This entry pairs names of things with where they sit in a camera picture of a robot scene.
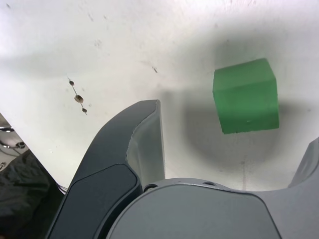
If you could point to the dark fabric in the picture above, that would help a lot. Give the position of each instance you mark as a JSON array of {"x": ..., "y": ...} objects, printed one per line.
[{"x": 22, "y": 194}]

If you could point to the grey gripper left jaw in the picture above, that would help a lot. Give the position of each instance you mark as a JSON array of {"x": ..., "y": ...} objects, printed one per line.
[{"x": 104, "y": 174}]

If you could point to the chrome chair base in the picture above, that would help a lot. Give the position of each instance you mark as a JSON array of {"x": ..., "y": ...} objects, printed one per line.
[{"x": 11, "y": 145}]

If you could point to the green cube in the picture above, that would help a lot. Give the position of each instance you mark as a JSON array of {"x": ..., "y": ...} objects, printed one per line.
[{"x": 246, "y": 104}]

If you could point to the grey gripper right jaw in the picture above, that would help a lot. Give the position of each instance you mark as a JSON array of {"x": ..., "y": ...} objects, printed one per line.
[{"x": 199, "y": 214}]

